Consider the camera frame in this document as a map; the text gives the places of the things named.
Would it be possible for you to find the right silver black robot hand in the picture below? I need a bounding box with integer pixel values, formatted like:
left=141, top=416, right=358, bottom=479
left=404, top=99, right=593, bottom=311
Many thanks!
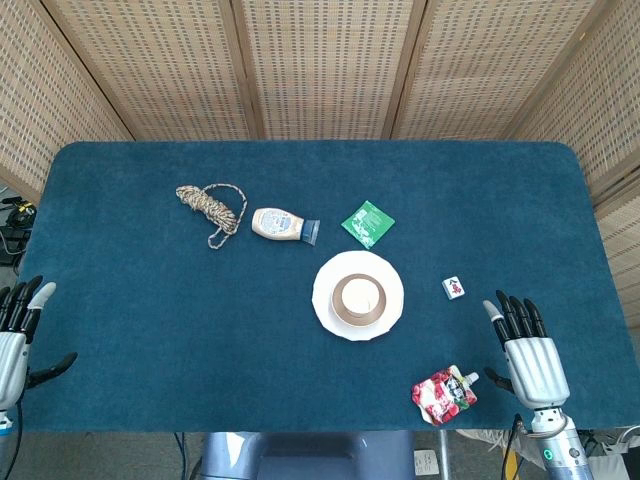
left=482, top=289, right=571, bottom=413

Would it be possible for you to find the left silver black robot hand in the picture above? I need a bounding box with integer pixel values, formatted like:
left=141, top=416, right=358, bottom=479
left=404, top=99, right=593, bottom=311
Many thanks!
left=0, top=275, right=79, bottom=413

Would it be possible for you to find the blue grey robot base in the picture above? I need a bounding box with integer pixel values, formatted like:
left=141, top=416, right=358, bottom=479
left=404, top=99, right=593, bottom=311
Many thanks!
left=189, top=430, right=416, bottom=480

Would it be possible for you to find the small white red tile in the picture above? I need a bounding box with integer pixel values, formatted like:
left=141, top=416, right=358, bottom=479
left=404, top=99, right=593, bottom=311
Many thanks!
left=441, top=275, right=468, bottom=301

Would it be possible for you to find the red drink pouch with spout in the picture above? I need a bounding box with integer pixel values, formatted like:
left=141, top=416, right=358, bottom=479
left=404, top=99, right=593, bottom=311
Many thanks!
left=411, top=364, right=480, bottom=427

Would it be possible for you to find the white power strip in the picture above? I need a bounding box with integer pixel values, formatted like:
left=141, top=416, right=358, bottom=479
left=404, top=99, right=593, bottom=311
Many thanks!
left=413, top=448, right=439, bottom=477

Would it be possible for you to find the white plate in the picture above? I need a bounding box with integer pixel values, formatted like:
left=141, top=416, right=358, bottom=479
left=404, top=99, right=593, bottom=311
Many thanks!
left=311, top=250, right=406, bottom=343

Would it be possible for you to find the blue table cloth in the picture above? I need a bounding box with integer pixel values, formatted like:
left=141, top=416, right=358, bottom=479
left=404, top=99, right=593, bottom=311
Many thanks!
left=10, top=140, right=627, bottom=434

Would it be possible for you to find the green square sachet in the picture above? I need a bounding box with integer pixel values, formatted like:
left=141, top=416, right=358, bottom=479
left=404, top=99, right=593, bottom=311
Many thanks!
left=340, top=200, right=396, bottom=250

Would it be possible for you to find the mayonnaise squeeze bottle blue cap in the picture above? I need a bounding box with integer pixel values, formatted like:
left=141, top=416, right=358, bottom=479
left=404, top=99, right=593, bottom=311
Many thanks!
left=251, top=207, right=321, bottom=247

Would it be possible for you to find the bamboo folding screen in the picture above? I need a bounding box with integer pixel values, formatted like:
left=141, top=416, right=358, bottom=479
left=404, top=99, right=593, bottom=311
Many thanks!
left=0, top=0, right=640, bottom=326

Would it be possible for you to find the black equipment with cables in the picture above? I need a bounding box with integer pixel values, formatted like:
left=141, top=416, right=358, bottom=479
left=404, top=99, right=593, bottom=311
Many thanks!
left=0, top=196, right=37, bottom=266

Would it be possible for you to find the beige coiled rope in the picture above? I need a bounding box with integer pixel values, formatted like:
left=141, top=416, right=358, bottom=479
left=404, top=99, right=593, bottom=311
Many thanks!
left=175, top=183, right=248, bottom=250

